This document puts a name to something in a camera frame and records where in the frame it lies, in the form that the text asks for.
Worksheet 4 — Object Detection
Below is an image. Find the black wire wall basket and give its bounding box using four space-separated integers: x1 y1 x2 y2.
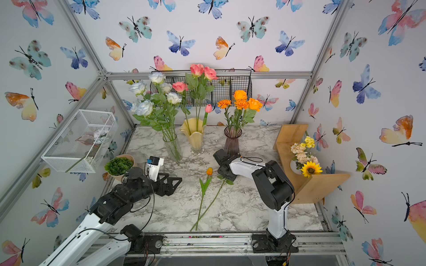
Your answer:
150 69 254 109

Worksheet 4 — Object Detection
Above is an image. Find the small orange marigold flower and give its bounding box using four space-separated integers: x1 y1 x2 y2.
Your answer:
217 99 232 130

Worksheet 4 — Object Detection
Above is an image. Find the pink artificial rose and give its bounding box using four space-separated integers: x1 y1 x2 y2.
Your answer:
201 66 218 99

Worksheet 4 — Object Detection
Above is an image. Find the yellow orange tulip bud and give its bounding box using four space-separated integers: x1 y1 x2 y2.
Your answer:
195 167 213 231

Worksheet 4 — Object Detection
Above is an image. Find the sunflower bouquet in white vase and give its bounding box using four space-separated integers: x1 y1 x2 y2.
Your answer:
290 136 323 178

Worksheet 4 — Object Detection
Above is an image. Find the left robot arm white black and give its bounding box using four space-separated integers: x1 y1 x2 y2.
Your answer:
42 167 183 266

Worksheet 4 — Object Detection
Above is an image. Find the white rose stem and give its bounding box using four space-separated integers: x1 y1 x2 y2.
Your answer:
166 93 182 105
148 72 166 84
131 100 154 116
129 82 148 96
160 83 173 94

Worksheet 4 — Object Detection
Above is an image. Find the clear glass vase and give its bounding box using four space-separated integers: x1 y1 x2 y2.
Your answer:
163 133 183 163

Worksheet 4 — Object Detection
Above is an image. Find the potted green succulent plant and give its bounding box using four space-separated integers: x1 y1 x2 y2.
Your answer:
104 154 135 182

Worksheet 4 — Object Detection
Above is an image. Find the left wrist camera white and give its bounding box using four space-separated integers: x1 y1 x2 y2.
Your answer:
146 156 164 182

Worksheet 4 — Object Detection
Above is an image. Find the orange artificial flower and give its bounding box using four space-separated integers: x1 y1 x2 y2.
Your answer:
242 98 263 126

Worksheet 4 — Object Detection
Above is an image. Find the yellow ruffled vase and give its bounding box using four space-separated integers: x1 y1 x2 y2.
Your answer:
180 117 206 155

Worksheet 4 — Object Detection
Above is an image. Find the pink tulip bud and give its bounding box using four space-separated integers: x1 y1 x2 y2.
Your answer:
203 104 213 127

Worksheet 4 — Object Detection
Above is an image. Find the orange flower front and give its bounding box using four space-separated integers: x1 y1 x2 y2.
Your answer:
235 99 250 110

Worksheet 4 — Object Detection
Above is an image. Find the white mesh wall basket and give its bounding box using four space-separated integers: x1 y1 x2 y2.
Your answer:
41 109 118 174

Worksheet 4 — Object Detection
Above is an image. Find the wooden corner shelf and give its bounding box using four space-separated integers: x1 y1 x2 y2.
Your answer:
273 124 350 205

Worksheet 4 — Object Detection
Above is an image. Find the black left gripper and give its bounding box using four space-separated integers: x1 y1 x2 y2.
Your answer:
132 173 185 203

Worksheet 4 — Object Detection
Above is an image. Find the purple ribbed glass vase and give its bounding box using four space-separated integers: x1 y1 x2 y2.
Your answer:
224 127 243 156

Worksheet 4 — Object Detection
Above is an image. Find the metal base rail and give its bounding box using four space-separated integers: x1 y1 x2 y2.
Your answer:
66 231 348 258

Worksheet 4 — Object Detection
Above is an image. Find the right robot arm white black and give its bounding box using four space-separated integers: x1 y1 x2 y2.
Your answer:
214 149 299 257

